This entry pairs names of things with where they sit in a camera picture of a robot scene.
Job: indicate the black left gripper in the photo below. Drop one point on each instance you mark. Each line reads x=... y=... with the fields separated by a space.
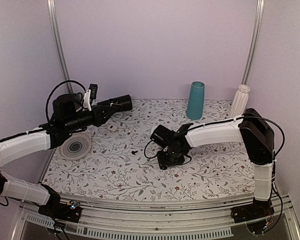
x=99 y=118

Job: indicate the right aluminium frame post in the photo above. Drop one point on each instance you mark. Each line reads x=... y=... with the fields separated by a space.
x=258 y=18

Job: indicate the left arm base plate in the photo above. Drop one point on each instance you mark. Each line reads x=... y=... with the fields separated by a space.
x=70 y=211

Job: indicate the black cylinder speaker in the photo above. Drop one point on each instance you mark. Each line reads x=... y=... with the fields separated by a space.
x=121 y=103

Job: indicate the white ribbed vase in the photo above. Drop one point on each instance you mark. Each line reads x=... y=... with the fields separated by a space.
x=239 y=101

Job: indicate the aluminium front rail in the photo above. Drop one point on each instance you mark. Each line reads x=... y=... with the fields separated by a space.
x=208 y=219

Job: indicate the aluminium frame post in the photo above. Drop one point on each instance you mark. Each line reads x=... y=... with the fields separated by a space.
x=258 y=18
x=51 y=7

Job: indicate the left aluminium frame post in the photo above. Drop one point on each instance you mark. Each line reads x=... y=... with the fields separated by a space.
x=51 y=7

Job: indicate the white open earbud case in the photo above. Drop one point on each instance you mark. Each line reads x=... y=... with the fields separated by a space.
x=112 y=127

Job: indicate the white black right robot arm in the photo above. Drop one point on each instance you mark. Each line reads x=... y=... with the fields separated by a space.
x=248 y=128

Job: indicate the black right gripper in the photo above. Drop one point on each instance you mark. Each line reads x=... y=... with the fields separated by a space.
x=162 y=162

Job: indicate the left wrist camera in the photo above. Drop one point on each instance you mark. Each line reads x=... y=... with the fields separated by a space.
x=92 y=93

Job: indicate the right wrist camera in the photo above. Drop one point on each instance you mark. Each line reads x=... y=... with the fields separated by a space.
x=162 y=136

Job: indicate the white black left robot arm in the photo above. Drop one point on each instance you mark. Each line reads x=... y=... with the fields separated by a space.
x=69 y=116

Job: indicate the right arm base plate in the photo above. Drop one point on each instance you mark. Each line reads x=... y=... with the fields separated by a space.
x=250 y=212

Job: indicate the white spiral plate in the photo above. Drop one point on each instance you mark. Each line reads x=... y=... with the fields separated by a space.
x=76 y=147

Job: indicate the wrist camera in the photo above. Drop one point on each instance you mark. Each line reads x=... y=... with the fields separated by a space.
x=92 y=93
x=162 y=136

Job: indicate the teal tall vase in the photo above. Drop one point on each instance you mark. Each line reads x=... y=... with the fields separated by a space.
x=195 y=106

